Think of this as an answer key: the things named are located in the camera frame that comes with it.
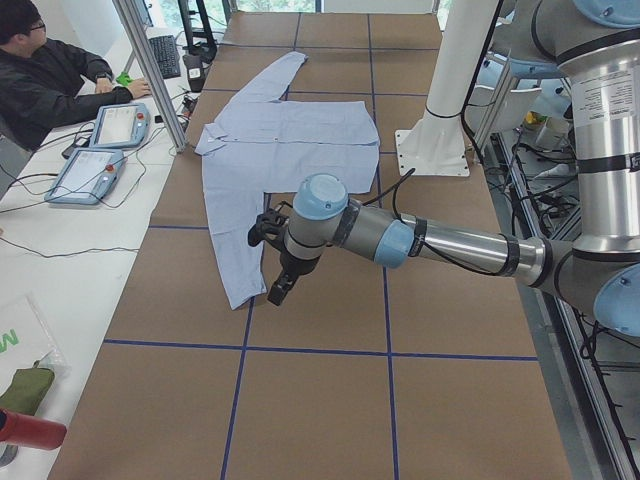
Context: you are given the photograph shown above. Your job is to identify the olive green cloth pouch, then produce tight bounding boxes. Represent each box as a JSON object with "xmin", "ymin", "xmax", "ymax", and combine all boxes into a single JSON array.
[{"xmin": 1, "ymin": 367, "xmax": 55, "ymax": 416}]

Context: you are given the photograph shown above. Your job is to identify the green plastic toy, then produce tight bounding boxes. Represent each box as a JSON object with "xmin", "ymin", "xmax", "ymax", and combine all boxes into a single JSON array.
[{"xmin": 116, "ymin": 71, "xmax": 134, "ymax": 88}]

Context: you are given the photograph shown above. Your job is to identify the upper blue teach pendant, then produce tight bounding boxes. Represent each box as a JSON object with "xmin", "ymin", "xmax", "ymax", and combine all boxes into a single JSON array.
[{"xmin": 89, "ymin": 103, "xmax": 149, "ymax": 149}]

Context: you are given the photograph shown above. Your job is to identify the person in black jacket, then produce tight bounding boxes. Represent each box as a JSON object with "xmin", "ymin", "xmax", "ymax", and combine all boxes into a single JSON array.
[{"xmin": 1, "ymin": 1, "xmax": 151, "ymax": 152}]

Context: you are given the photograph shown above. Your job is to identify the aluminium frame post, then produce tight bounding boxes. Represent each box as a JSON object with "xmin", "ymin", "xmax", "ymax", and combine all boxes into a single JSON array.
[{"xmin": 112, "ymin": 0, "xmax": 187, "ymax": 153}]

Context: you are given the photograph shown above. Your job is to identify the clear bag with green print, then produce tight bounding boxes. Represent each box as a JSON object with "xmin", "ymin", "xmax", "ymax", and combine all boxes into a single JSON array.
[{"xmin": 1, "ymin": 293, "xmax": 71, "ymax": 392}]

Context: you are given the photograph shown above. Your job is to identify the black keyboard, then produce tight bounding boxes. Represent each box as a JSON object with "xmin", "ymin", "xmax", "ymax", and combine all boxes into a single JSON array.
[{"xmin": 148, "ymin": 35, "xmax": 181, "ymax": 79}]

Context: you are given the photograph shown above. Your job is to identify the red cylinder bottle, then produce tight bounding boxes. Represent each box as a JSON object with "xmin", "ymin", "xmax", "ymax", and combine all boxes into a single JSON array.
[{"xmin": 1, "ymin": 409, "xmax": 67, "ymax": 450}]

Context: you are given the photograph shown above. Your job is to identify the blue teach pendant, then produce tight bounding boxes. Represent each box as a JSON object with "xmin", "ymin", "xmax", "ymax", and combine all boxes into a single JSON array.
[
  {"xmin": 89, "ymin": 103, "xmax": 149, "ymax": 149},
  {"xmin": 44, "ymin": 148, "xmax": 125, "ymax": 205}
]

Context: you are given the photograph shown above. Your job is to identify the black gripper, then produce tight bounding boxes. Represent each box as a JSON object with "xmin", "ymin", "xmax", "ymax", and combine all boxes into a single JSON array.
[{"xmin": 267, "ymin": 246, "xmax": 320, "ymax": 306}]

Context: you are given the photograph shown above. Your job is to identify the aluminium side frame rail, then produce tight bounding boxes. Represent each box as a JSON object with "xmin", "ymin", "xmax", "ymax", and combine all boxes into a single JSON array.
[{"xmin": 485, "ymin": 129, "xmax": 639, "ymax": 479}]

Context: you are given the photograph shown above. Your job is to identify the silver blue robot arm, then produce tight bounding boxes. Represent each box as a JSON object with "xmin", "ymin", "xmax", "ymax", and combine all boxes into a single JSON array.
[{"xmin": 268, "ymin": 1, "xmax": 639, "ymax": 336}]

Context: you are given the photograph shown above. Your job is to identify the black cable on white table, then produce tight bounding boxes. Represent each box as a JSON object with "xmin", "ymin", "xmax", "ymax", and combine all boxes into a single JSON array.
[{"xmin": 0, "ymin": 124, "xmax": 166, "ymax": 259}]

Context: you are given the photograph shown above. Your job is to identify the black box with white label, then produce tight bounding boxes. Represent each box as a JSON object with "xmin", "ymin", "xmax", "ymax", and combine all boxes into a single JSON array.
[{"xmin": 183, "ymin": 54, "xmax": 206, "ymax": 93}]

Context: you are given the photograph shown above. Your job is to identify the light blue striped shirt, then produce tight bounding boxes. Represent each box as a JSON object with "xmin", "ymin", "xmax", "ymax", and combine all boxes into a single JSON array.
[{"xmin": 195, "ymin": 51, "xmax": 380, "ymax": 309}]

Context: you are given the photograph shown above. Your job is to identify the lower blue teach pendant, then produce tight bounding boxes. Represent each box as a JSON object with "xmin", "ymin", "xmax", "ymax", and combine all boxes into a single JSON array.
[{"xmin": 44, "ymin": 148, "xmax": 125, "ymax": 205}]

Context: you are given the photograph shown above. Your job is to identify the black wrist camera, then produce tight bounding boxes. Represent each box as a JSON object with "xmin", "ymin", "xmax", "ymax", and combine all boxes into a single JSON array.
[{"xmin": 247, "ymin": 209, "xmax": 289, "ymax": 251}]

